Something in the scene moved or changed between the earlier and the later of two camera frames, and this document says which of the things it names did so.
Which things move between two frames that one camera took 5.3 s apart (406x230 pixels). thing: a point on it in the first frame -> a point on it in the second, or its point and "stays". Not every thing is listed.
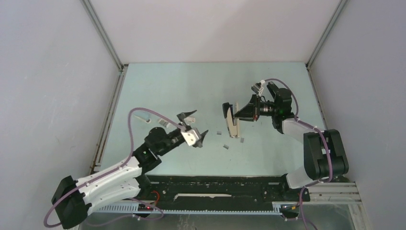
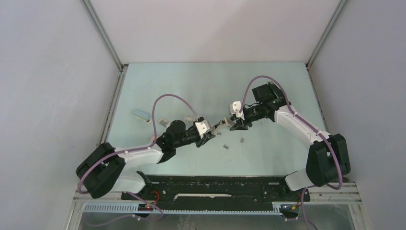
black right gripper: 250,112 stays
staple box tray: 166,123 stays
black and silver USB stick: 233,124 -> 224,123
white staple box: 189,119 stays
